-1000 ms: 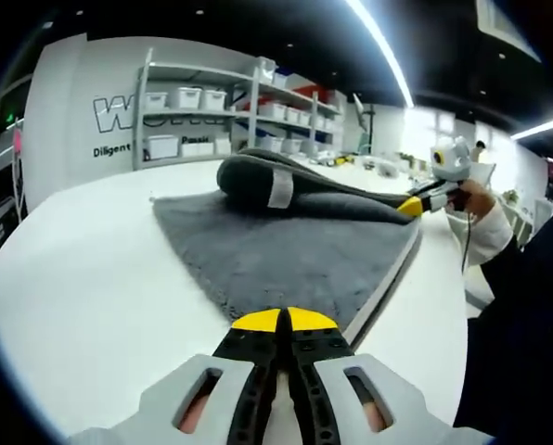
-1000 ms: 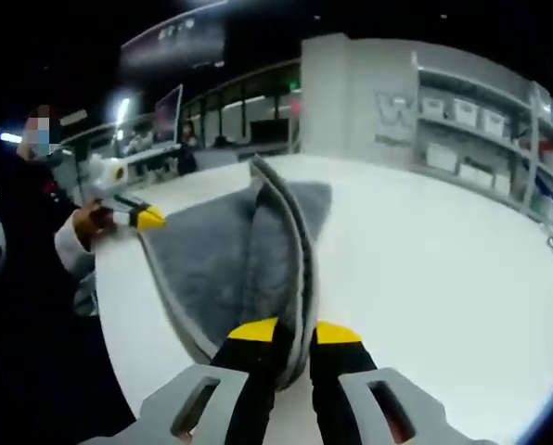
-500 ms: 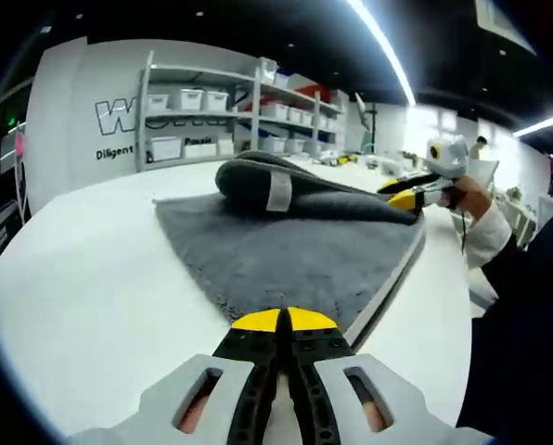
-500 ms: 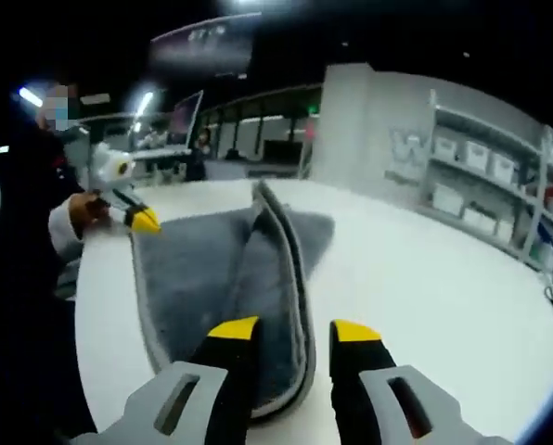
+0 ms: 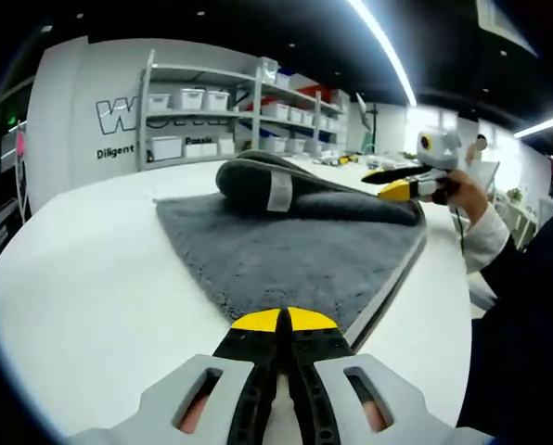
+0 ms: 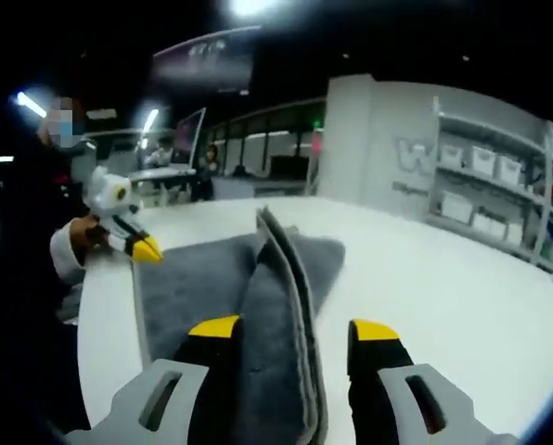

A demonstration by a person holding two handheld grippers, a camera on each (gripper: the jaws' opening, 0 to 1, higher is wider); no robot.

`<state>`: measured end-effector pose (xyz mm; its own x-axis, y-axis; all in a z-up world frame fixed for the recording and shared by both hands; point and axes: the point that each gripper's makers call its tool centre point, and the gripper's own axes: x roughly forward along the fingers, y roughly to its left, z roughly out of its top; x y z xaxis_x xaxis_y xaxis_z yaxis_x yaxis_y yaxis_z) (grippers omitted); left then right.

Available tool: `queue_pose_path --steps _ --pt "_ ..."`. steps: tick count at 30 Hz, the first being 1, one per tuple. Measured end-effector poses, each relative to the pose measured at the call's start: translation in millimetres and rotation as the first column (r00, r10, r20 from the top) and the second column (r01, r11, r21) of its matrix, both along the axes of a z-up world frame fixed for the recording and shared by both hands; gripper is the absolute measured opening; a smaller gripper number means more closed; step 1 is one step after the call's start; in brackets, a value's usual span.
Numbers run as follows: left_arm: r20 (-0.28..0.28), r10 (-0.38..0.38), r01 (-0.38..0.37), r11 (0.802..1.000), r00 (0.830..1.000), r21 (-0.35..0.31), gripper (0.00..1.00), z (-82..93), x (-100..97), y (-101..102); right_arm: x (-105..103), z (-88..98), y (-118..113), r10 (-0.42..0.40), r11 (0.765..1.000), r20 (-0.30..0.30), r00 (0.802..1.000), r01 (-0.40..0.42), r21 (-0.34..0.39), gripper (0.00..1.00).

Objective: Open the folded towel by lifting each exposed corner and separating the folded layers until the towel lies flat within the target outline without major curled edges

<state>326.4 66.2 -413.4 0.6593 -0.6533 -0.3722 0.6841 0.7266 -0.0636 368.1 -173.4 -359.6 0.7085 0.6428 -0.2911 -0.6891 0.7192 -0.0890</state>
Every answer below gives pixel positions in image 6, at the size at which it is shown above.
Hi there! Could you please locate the grey towel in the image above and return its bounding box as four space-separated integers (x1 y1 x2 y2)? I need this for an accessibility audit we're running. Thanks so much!
131 206 347 445

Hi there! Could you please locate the person's left hand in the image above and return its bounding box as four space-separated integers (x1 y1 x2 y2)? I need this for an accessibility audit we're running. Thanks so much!
67 214 113 257

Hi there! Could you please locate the curved monitor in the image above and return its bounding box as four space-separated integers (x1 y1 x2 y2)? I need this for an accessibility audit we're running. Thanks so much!
174 107 208 168

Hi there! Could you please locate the person's dark clothing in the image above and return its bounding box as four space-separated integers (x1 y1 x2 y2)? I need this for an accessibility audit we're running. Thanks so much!
0 138 92 432

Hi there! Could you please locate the hanging dark screen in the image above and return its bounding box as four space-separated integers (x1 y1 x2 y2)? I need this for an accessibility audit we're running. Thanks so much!
153 25 262 92

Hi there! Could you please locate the grey metal shelf unit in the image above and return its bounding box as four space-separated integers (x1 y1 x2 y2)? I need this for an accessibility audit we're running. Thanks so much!
427 95 553 279

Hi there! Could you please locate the row of white storage boxes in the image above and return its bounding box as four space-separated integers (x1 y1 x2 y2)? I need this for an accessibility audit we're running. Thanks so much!
438 143 553 268

